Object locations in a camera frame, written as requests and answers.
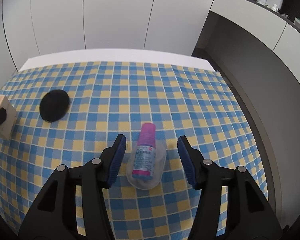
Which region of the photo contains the beige wooden block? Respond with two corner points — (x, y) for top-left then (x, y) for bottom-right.
(0, 95), (17, 140)

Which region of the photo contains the black round puff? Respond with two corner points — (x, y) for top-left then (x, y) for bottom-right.
(39, 89), (70, 123)

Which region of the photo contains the small bottle magenta cap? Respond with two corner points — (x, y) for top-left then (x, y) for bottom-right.
(132, 123), (156, 181)

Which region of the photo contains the clear round plastic jar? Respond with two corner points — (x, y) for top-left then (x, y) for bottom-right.
(126, 141), (167, 190)

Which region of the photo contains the blue yellow checkered tablecloth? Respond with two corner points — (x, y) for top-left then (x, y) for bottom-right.
(0, 61), (268, 239)

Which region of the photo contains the white table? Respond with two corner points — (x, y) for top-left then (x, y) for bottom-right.
(20, 49), (214, 71)

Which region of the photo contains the white counter shelf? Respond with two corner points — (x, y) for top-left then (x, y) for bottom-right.
(211, 0), (300, 79)

